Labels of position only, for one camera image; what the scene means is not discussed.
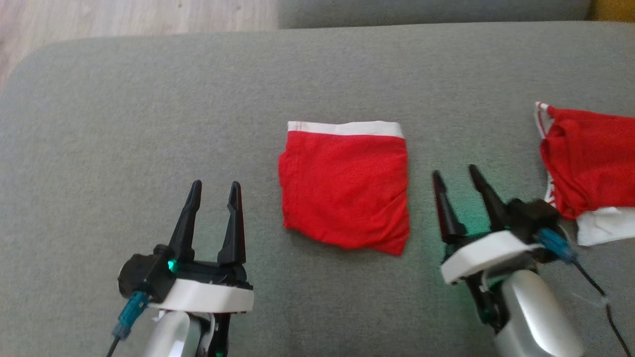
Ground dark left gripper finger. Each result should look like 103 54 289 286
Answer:
217 181 247 265
169 180 203 262

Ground red and white Bulls jersey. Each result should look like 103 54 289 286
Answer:
534 102 635 247

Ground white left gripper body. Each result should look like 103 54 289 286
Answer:
148 258 254 314

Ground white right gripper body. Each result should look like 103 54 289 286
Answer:
441 229 544 286

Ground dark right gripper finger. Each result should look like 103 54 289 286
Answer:
432 170 467 244
468 164 509 233

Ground yellow sofa backrest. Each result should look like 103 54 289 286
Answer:
590 0 635 23

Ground large grey sofa seat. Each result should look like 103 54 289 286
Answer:
0 21 635 357

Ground red shorts with white trim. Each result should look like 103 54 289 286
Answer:
278 120 411 256

